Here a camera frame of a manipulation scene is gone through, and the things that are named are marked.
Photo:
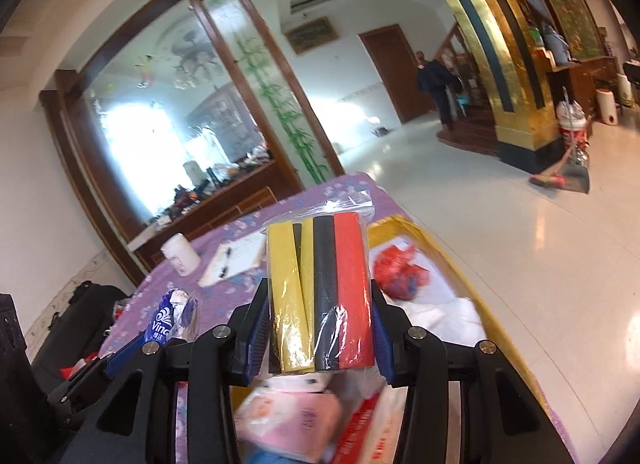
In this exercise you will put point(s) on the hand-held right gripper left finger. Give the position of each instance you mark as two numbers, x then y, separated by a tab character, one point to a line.
255	339

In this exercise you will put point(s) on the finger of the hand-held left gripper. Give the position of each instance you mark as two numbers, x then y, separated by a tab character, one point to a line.
125	353

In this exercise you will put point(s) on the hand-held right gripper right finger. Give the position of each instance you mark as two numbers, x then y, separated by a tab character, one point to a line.
385	349

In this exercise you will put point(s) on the blue tissue pack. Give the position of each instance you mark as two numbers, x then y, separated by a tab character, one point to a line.
167	316

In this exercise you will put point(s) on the white plastic bag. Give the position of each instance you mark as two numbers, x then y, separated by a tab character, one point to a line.
445	316

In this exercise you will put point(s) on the red and white tissue pack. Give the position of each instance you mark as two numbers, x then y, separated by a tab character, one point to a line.
370	424

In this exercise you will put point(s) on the bag of coloured tubes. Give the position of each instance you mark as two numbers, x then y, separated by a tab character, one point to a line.
320	294

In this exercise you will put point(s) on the pink tissue pack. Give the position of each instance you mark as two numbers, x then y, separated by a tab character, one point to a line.
285	416

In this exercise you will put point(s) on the yellow-edged white cardboard box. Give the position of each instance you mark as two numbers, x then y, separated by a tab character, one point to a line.
390	236

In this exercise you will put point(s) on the black carry bag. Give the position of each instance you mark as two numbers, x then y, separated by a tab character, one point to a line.
85	319

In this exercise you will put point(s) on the black pen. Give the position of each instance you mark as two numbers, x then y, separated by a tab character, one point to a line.
226	261

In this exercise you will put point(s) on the white notepad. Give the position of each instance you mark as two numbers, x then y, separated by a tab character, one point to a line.
242	256

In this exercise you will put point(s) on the white plastic jar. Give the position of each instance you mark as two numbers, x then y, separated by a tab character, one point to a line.
180	255

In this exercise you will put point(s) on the wooden sideboard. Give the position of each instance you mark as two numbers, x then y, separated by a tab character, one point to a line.
225	209

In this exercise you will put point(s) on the purple floral tablecloth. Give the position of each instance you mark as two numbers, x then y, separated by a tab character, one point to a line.
345	189

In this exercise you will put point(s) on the wooden glass partition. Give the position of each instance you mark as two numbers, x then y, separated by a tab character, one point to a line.
75	154

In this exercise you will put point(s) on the broom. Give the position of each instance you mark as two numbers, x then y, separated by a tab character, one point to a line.
547	180

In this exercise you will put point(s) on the grey dustpan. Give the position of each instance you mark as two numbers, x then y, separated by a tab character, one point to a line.
577	179

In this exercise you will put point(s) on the brown wooden door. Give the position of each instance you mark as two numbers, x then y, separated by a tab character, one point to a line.
390	74

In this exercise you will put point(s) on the golden pillar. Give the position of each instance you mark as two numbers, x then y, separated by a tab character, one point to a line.
515	94

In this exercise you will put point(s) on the white waste bin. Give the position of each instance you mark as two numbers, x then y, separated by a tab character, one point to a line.
626	89
607	107

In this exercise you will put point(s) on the wooden cabinet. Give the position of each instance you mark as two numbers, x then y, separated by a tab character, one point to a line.
575	79

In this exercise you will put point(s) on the framed wall picture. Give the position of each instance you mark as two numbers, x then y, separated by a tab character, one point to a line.
310	34

